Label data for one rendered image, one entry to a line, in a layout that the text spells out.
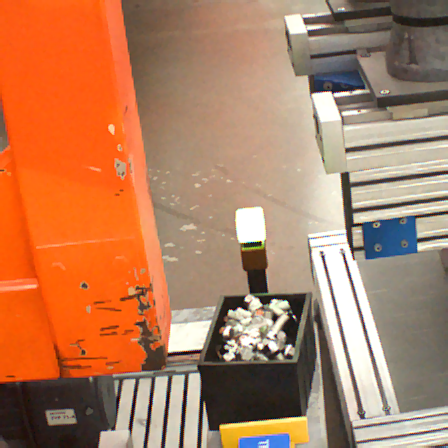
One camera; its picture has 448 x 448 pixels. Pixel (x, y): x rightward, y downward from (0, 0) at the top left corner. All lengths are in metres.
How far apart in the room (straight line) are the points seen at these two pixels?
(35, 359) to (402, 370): 0.78
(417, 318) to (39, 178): 1.03
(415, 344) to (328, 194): 1.23
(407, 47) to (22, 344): 0.74
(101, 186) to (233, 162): 2.19
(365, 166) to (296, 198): 1.61
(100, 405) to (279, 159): 1.86
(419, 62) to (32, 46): 0.62
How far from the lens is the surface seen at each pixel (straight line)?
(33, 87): 1.62
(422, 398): 2.21
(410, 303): 2.51
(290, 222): 3.39
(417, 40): 1.89
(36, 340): 1.78
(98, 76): 1.60
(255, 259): 1.90
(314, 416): 1.76
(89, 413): 2.08
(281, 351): 1.72
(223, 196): 3.60
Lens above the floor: 1.44
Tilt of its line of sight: 25 degrees down
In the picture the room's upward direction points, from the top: 8 degrees counter-clockwise
